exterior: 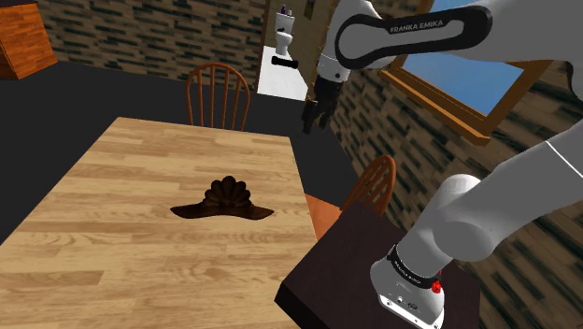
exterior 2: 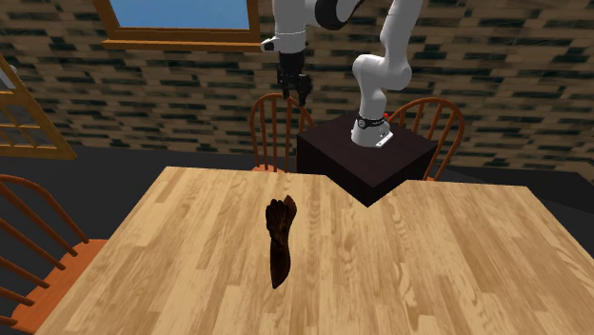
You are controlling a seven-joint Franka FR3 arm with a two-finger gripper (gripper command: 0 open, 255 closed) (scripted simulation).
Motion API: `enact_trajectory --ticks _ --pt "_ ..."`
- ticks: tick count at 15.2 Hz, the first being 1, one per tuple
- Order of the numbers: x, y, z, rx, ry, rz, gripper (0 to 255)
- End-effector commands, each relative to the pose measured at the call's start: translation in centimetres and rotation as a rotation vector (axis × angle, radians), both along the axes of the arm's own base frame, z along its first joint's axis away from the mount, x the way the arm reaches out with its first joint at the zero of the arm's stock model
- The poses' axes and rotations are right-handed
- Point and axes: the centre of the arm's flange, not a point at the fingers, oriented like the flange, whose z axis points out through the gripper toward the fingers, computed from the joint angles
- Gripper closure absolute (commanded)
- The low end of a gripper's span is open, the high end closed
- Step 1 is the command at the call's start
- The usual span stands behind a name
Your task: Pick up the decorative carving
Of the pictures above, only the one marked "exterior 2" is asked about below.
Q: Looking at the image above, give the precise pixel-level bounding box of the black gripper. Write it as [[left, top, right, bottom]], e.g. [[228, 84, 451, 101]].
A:
[[277, 49, 313, 108]]

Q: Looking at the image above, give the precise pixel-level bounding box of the orange wooden spindle-back chair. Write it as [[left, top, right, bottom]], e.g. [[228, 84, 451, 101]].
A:
[[387, 97, 466, 182], [248, 92, 316, 174], [0, 174, 109, 335]]

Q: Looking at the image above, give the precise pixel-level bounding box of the dark robot stand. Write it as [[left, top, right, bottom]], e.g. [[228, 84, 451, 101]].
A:
[[296, 111, 439, 208]]

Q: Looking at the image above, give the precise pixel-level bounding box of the wooden framed window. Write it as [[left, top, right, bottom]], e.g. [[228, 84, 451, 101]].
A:
[[92, 0, 264, 52]]

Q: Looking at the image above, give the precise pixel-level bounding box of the dark brown fist-shaped figure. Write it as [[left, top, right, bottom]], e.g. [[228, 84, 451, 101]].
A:
[[265, 195, 298, 289]]

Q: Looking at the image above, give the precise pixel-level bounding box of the light wooden table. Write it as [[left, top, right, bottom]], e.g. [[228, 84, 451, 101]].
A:
[[32, 166, 594, 335]]

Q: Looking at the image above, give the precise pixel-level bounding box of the wooden glazed door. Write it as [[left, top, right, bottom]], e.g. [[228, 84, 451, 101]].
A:
[[0, 53, 78, 161]]

